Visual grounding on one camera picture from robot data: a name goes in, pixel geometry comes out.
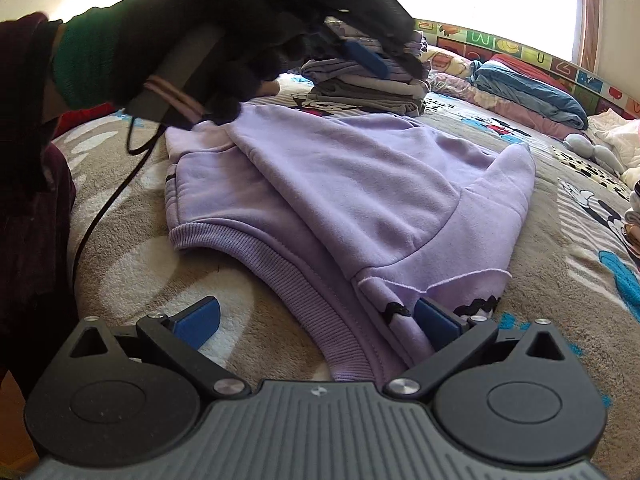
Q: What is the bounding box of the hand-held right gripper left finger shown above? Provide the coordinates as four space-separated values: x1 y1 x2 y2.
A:
67 296 252 401

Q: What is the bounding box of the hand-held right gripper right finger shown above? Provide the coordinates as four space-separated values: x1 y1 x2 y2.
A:
384 297 571 401

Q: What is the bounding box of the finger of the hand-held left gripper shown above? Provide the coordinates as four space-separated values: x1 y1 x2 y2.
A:
320 20 391 81

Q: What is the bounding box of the purple hoodie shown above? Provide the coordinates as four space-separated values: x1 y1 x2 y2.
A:
165 102 537 382

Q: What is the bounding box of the person's left forearm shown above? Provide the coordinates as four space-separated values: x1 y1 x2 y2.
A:
0 7 126 201

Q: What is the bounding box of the stack of folded clothes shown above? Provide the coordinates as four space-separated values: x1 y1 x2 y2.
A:
300 17 431 117

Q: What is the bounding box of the person's left hand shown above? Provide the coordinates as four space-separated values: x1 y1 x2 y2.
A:
107 0 426 126

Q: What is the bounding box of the pink hair band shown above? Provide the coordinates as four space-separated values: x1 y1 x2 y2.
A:
145 76 211 122

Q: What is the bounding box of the pink floral quilt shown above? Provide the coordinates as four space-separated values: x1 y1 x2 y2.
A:
422 45 576 141

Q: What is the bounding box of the cartoon printed fleece blanket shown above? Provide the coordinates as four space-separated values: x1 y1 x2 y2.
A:
50 67 640 431

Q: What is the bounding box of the red pillow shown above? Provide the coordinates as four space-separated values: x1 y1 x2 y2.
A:
487 52 538 73

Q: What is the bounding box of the blue folded blanket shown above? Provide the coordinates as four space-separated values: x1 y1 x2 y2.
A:
470 60 590 131

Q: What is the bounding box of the person's dark maroon clothing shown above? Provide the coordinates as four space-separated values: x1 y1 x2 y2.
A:
0 140 77 391

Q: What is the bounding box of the curtain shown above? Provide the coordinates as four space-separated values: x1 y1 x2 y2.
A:
580 0 605 73

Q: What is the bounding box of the grey plush toy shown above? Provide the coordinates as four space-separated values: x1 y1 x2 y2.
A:
564 132 626 177

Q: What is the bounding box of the white quilt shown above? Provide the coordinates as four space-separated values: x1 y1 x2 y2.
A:
587 110 640 186

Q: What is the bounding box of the black cable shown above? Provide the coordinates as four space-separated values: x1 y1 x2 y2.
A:
72 110 168 291

